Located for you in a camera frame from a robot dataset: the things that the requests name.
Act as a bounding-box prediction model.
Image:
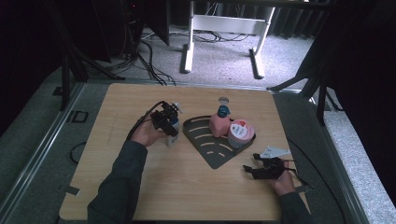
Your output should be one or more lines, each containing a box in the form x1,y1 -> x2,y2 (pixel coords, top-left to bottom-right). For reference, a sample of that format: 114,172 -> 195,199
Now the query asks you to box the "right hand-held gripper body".
250,146 -> 292,181

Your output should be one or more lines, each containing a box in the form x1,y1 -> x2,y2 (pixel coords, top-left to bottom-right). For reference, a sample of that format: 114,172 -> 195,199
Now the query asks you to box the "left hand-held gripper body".
149,101 -> 172,131

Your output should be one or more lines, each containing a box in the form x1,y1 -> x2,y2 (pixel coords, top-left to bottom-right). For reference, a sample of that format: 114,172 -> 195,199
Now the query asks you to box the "white slim bottle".
165,102 -> 182,148

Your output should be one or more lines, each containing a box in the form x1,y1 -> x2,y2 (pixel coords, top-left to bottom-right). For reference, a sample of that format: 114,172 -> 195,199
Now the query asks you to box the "white jar with pink lid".
227,119 -> 256,149

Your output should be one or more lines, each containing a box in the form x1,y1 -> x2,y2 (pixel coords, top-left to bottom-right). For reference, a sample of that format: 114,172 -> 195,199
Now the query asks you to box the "dark grey metal corner rack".
182,115 -> 257,170

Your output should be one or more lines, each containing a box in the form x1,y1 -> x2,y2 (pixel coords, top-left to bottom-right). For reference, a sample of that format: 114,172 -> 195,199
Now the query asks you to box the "pink bottle with blue pump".
208,105 -> 232,138

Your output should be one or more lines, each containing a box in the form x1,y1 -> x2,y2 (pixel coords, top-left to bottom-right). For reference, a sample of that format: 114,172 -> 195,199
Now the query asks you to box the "person's right hand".
266,167 -> 297,197

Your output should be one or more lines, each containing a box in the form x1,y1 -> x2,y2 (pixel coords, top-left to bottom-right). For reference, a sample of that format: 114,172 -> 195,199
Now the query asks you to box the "person's left hand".
130,119 -> 167,147

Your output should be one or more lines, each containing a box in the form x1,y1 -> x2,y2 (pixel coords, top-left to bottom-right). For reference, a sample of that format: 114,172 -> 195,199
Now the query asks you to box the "black metal stand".
43,0 -> 125,111
266,46 -> 344,125

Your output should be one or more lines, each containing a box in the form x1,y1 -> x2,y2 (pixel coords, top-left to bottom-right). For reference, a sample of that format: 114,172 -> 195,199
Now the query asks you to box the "black equipment cabinet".
90,0 -> 171,63

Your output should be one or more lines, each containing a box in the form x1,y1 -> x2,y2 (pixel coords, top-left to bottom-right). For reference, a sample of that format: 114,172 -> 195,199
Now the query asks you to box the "grey tape strip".
57,185 -> 80,196

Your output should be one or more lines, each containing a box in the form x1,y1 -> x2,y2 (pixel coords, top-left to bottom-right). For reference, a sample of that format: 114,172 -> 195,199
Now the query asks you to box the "dark curtain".
323,0 -> 396,200
0,0 -> 64,134

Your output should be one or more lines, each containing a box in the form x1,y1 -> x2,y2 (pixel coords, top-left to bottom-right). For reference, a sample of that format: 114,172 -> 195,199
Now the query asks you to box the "left hand-held gripper cable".
125,100 -> 166,142

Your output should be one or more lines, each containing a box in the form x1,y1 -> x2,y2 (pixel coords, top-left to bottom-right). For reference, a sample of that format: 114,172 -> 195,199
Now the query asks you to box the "hand-held gripper cable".
125,100 -> 166,142
281,158 -> 316,191

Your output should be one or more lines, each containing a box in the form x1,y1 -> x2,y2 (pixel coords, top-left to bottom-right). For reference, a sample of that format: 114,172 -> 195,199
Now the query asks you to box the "right hand-held gripper cable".
281,158 -> 316,191

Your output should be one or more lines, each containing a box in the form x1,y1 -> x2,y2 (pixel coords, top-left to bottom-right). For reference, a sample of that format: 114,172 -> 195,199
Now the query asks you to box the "long black cable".
286,137 -> 348,224

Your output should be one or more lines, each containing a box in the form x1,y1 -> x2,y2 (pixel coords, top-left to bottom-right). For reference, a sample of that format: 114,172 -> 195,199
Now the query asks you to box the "bundle of black floor cables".
124,27 -> 177,87

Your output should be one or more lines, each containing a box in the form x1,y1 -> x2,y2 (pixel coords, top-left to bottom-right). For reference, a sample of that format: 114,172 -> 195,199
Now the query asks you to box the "metal floor rail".
306,92 -> 372,224
0,81 -> 86,218

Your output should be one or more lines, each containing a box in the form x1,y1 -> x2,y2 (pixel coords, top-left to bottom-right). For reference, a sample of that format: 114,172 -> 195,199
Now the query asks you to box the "black rectangular floor bracket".
66,110 -> 90,124

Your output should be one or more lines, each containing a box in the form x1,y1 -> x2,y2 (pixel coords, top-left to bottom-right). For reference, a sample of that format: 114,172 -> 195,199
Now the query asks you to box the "black cable loop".
68,141 -> 88,165

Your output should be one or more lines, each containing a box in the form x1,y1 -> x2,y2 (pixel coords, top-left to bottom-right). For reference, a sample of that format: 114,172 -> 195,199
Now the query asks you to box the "white desk frame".
179,0 -> 276,80

